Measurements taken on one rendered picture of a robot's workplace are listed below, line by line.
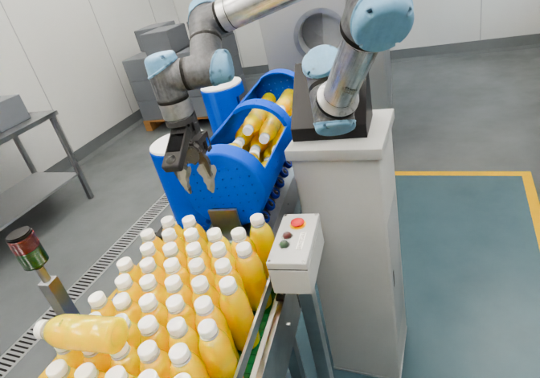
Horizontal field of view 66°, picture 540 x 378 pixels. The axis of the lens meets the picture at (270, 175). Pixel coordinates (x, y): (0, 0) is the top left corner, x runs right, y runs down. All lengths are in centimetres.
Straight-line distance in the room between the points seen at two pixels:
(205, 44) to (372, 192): 73
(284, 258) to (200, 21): 58
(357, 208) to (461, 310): 107
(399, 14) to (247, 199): 76
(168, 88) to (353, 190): 72
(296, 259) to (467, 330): 141
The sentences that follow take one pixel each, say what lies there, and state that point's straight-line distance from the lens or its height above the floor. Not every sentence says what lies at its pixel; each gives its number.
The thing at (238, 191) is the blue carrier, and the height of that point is 109.
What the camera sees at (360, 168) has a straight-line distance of 136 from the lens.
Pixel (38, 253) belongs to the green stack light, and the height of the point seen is 119.
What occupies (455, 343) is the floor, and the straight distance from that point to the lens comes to 223.
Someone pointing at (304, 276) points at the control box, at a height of 106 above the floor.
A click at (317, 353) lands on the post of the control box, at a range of 135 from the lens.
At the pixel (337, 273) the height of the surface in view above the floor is 61.
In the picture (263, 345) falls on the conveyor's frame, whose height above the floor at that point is 90.
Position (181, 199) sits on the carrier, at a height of 79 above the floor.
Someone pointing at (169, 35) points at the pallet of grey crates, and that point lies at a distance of 502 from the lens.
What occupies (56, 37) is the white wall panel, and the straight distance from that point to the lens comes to 549.
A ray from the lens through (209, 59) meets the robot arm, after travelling 96.
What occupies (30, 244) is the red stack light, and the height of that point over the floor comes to 123.
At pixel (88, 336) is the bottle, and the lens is 94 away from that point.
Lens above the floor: 174
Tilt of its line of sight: 28 degrees down
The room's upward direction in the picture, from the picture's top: 14 degrees counter-clockwise
